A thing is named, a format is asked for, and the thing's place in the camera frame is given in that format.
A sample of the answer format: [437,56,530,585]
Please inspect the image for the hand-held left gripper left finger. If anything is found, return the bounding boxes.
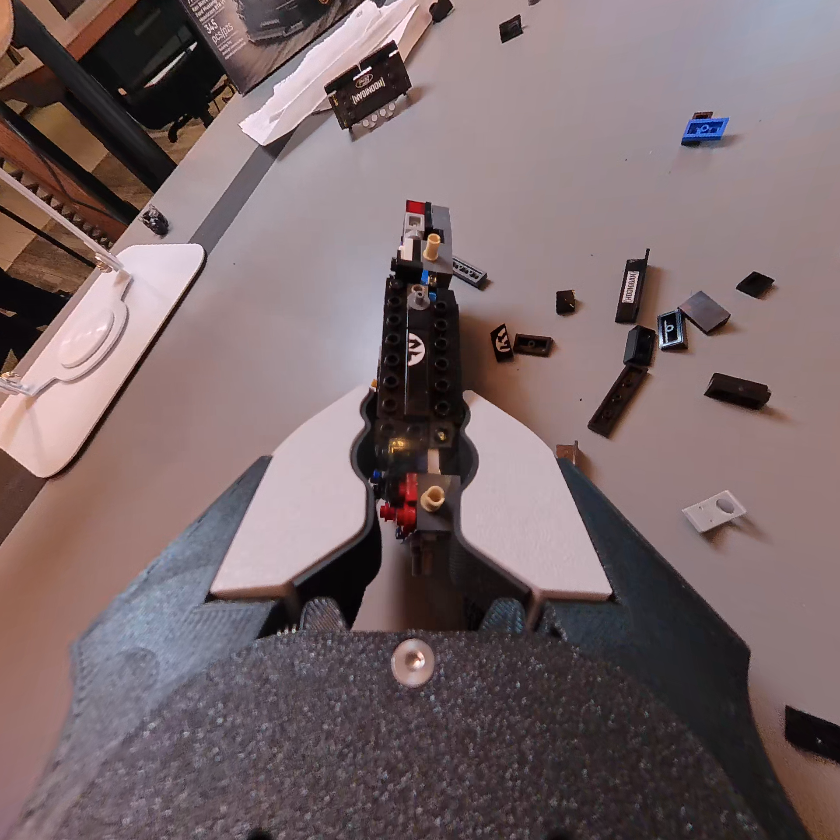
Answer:
[210,386,383,631]

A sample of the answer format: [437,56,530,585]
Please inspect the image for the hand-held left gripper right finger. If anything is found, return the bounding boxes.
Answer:
[453,390,614,632]

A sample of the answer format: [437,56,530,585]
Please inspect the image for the lego car model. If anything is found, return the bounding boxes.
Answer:
[371,197,476,578]

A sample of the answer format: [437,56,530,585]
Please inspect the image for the small blue lego plate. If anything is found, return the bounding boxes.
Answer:
[680,117,731,147]

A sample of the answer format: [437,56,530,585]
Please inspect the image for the long black lego plate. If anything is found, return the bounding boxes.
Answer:
[587,364,649,438]

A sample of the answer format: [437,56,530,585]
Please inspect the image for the small grey lego tile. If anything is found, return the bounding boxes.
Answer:
[681,490,748,536]

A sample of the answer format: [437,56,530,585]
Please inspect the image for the flat black lego plate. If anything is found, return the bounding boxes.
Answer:
[784,705,840,765]

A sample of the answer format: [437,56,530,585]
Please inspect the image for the black stickered lego panel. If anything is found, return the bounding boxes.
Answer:
[323,41,413,130]

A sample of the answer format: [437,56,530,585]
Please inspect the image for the lego set box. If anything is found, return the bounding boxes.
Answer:
[177,0,368,93]

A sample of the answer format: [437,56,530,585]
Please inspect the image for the narrow black stickered tile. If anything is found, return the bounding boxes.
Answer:
[615,249,652,324]

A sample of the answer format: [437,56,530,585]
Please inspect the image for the white book stand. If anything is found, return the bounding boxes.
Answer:
[0,171,206,479]

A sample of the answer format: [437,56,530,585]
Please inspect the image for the black office chair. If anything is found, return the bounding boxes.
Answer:
[98,33,231,142]

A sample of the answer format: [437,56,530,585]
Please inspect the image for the black metal stand pole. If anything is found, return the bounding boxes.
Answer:
[13,0,178,191]

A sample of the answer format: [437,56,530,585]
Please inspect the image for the white numbered paper bag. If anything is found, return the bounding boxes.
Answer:
[289,0,434,86]

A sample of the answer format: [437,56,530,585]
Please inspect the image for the black coiled cable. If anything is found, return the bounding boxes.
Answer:
[10,164,119,249]

